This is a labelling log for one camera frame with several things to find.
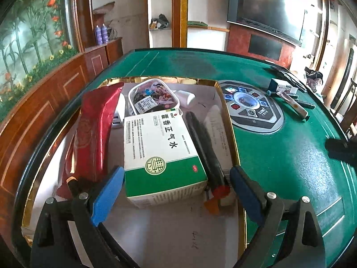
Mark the gold edged cardboard tray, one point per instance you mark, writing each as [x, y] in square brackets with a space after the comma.
[167, 229]

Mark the black stick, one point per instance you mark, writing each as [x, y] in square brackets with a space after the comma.
[308, 104]

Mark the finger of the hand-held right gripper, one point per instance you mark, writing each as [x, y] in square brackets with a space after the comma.
[340, 148]

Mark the small blue white box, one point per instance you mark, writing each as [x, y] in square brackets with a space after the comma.
[279, 85]

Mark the dark rectangular wall panel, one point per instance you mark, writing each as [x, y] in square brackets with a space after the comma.
[265, 47]

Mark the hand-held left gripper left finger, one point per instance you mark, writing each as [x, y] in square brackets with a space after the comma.
[107, 192]

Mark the small patterned tube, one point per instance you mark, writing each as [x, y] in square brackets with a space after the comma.
[297, 107]

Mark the black flat television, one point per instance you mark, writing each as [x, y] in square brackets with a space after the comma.
[265, 5]

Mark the mahjong table control panel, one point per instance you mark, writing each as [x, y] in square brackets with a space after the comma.
[251, 117]

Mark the cartoon lid plastic container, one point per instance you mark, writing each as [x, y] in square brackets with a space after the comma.
[153, 95]

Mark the brown wooden cabinet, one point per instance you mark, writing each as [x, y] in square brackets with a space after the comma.
[94, 58]

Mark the patterned cloth bag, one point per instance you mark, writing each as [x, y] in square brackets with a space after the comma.
[313, 79]

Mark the red foil packet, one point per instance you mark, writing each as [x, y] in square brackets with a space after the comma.
[94, 134]

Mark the green white medicine box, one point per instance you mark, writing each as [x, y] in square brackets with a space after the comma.
[161, 150]

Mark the dark crumpled bag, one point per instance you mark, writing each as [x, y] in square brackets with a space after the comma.
[160, 22]

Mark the green flat board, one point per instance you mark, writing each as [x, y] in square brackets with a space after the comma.
[196, 23]

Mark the painted flower panel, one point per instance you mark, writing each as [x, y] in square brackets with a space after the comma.
[30, 39]

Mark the white orange long box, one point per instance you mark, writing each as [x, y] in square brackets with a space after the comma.
[220, 134]

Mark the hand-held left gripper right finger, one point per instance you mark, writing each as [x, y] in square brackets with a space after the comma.
[245, 192]

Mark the black rod with red end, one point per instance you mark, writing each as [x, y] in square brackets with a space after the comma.
[203, 150]

